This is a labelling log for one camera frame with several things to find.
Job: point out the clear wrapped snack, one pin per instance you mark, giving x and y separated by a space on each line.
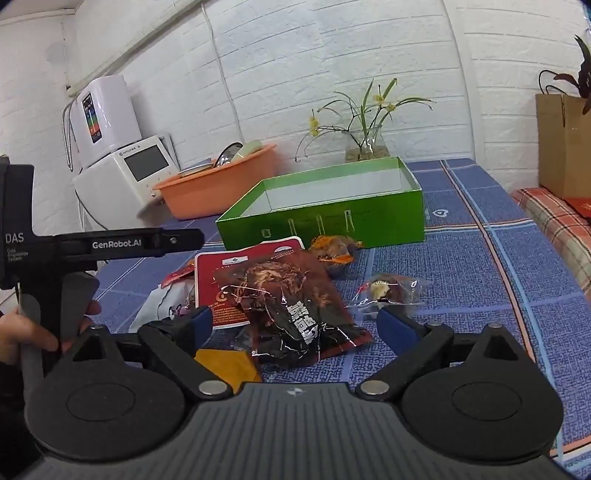
383 288

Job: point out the red envelope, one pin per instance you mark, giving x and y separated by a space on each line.
579 204

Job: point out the blue patterned tablecloth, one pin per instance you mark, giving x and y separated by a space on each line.
461 277

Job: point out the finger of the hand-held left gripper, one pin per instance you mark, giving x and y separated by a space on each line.
138 243

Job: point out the dark red snack packet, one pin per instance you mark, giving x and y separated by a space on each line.
286 300

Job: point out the white water purifier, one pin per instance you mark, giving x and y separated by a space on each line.
111 120

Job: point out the brown paper bag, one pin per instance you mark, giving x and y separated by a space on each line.
563 147

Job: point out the orange jelly cup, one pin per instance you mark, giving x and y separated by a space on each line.
226 367

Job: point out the white snack packet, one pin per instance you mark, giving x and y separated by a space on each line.
159 302

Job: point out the orange plastic basin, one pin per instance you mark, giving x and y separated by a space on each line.
207 194

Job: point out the plaid cloth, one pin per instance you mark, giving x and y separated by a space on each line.
554 221

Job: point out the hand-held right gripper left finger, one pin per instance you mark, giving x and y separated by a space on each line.
201 323

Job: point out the pale green plate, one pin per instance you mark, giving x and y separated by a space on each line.
249 148

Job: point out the orange wrapped snack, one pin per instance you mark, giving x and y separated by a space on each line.
332 247

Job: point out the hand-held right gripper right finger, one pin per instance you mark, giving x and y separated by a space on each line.
392 325

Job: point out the person's left hand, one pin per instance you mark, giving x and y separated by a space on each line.
23 330

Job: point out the small red snack packet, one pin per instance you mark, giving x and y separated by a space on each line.
178 277

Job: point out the yellow-flowered orchid plant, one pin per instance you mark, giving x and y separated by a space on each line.
314 124

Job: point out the glass vase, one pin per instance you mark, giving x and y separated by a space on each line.
367 147

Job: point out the dark-leaved plant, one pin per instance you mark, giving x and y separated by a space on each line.
582 69

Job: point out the green cardboard box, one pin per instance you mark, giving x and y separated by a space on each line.
323 221

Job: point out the white appliance with screen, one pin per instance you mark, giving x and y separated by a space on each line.
115 184

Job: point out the steel bowl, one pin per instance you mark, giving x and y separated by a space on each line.
226 154

